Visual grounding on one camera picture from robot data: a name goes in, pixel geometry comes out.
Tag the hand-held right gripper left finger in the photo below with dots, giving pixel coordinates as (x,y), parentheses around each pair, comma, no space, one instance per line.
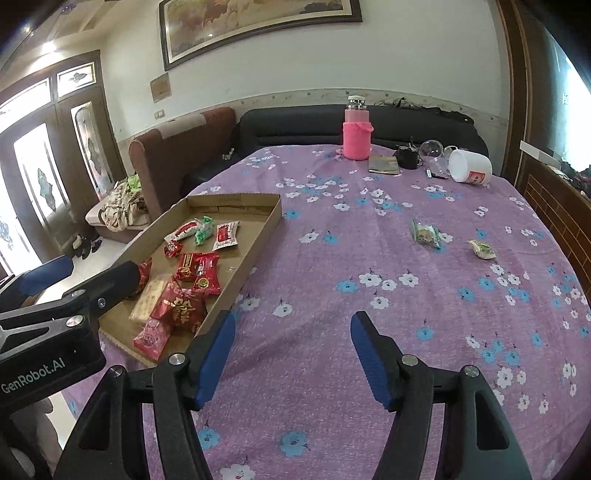
(214,360)

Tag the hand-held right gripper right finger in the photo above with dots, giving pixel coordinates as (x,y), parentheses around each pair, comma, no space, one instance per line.
(371,360)

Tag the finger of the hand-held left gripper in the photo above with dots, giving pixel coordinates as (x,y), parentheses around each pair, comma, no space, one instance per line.
(115,281)
(46,274)

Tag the clear yellow biscuit packet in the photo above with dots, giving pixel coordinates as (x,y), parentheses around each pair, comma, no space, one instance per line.
(144,302)

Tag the dark red gold-print snack packet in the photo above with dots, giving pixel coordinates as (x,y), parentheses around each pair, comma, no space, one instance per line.
(180,307)

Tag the pink cartoon snack packet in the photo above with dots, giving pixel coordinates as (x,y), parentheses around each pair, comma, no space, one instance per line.
(150,337)

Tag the small red candy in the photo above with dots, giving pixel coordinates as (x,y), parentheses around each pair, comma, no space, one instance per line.
(173,249)

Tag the red black-label snack packet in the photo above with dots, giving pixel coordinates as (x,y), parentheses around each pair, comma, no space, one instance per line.
(201,272)

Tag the white red-printed snack packet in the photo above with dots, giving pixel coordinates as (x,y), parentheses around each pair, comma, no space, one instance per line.
(226,235)

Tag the cardboard box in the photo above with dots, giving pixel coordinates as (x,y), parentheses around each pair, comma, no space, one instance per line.
(249,230)

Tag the pair of dark shoes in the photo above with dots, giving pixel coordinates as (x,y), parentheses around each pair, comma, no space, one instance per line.
(87,244)

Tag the patterned cloth bag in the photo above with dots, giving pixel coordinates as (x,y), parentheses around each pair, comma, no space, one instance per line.
(120,207)

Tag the purple floral tablecloth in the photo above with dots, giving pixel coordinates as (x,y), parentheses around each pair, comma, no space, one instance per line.
(323,277)

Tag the wooden glass door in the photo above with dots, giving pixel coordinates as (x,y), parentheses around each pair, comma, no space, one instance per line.
(64,152)

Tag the clear green-striped snack packet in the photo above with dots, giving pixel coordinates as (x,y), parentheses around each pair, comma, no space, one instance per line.
(425,233)

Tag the brown armchair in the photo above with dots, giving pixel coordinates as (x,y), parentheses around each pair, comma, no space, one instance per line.
(184,143)

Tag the small beige green snack packet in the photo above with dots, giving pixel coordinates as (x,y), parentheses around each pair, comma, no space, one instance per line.
(482,249)

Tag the olive notebook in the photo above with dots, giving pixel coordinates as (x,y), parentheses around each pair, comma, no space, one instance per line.
(383,165)

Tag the small black lighter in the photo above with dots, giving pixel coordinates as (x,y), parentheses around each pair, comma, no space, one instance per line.
(436,174)

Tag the black mug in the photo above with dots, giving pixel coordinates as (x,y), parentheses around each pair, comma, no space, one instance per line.
(407,159)

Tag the clear plastic cup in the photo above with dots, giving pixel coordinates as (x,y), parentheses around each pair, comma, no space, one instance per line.
(431,152)

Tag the white plastic jar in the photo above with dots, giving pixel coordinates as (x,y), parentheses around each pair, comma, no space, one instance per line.
(468,166)

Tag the bottle with pink knit sleeve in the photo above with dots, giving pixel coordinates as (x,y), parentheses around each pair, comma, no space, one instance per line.
(358,138)

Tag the black sofa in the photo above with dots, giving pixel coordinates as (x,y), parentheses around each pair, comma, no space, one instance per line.
(286,124)

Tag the wall plaque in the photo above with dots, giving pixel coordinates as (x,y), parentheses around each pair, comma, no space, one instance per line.
(160,87)

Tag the framed wall painting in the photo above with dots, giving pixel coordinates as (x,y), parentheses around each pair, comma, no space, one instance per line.
(258,27)

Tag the wooden door frame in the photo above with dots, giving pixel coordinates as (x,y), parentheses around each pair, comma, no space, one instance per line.
(521,92)

